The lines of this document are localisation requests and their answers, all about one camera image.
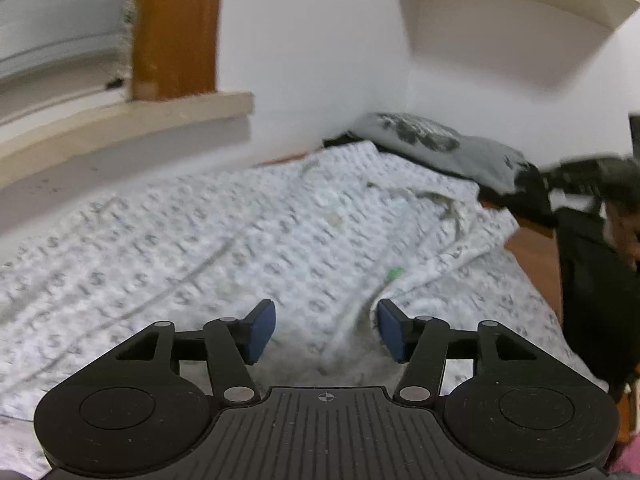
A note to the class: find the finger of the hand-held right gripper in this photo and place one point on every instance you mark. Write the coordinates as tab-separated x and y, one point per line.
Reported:
570	175

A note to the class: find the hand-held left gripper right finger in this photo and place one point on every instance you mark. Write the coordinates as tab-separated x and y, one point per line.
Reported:
392	330

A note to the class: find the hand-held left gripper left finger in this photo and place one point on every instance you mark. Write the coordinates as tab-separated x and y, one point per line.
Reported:
260	330

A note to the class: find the white patterned shirt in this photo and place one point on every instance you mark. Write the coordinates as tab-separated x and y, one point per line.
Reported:
250	230

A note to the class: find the grey printed cloth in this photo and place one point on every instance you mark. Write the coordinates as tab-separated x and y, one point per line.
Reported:
530	200

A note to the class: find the dark cloth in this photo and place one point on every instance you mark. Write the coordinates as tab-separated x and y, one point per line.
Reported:
590	300

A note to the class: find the beige window sill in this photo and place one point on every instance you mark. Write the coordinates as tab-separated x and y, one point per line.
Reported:
125	120

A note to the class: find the grey window blind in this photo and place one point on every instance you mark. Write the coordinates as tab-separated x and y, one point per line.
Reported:
60	20

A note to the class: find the wooden window frame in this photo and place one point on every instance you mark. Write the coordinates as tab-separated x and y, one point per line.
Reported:
175	25

